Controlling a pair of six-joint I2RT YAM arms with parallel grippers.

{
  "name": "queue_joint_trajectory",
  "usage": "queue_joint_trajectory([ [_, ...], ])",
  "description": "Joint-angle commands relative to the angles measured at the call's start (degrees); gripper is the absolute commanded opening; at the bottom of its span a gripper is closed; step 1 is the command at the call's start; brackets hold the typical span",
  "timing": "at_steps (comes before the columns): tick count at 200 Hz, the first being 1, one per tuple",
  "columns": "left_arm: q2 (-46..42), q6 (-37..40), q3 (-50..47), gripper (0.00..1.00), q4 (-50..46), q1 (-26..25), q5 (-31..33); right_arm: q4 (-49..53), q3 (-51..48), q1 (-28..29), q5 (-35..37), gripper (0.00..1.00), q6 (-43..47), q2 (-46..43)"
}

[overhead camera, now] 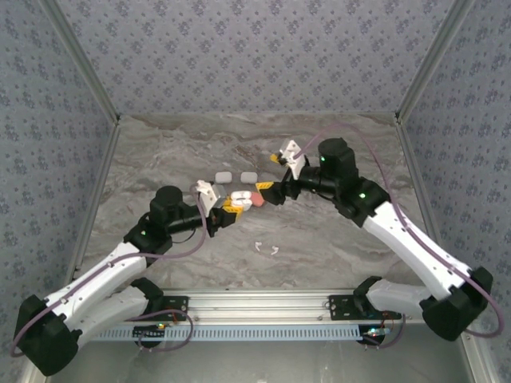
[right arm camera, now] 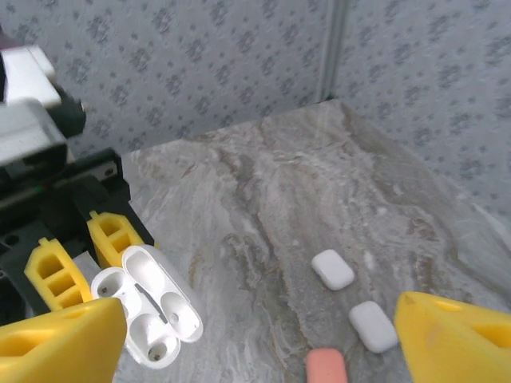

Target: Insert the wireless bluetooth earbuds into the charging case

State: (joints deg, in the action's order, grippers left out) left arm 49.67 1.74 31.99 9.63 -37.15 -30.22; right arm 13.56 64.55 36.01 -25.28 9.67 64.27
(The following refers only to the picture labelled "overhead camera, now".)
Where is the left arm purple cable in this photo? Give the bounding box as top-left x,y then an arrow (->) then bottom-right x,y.
10,187 -> 211,358

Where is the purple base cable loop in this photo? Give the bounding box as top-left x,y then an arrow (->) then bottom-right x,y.
115,309 -> 194,353
361,314 -> 408,350

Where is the small LED circuit board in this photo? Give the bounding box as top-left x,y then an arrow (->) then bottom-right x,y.
133,323 -> 167,340
358,326 -> 392,344

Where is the perforated white cable duct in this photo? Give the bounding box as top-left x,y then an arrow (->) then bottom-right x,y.
85,323 -> 362,342

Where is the aluminium table side rail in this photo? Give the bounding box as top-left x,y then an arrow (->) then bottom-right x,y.
394,117 -> 500,383
23,119 -> 123,383

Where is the thin black gripper wire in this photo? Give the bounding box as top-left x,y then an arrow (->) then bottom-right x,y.
171,229 -> 200,243

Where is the aluminium frame post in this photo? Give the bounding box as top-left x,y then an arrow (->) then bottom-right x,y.
394,0 -> 479,123
39,0 -> 122,125

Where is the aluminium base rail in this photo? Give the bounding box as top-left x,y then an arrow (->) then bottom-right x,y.
159,287 -> 424,322

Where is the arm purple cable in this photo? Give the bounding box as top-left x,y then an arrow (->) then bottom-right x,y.
297,122 -> 505,338
10,187 -> 211,358

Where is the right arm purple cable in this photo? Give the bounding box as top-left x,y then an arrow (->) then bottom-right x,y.
297,122 -> 505,338

